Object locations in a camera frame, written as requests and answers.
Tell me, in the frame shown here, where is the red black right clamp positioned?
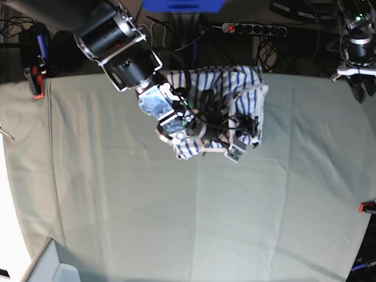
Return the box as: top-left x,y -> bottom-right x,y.
358,200 -> 376,215

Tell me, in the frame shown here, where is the blue white striped t-shirt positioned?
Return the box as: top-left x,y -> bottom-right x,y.
173,65 -> 269,160

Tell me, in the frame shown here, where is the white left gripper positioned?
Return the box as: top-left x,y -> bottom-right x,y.
331,38 -> 375,103

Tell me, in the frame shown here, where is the black power strip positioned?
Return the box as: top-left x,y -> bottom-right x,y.
221,23 -> 288,37

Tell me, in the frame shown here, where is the blue box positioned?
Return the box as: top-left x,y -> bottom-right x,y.
142,0 -> 225,12

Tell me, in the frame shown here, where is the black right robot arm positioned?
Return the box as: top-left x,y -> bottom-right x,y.
6,1 -> 246,162

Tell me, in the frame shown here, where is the red black clamp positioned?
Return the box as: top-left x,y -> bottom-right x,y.
358,200 -> 376,215
24,66 -> 45,99

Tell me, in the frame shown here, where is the red black left clamp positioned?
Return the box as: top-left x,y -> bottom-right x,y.
24,66 -> 45,99

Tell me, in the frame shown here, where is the black round bag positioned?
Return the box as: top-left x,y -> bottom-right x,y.
51,31 -> 85,73

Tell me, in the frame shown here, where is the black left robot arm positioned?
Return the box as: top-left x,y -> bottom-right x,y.
331,1 -> 375,103

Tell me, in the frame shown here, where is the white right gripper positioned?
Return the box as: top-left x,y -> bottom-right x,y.
187,120 -> 246,163

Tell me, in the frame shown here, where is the green table cloth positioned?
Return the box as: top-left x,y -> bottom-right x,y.
1,74 -> 375,281

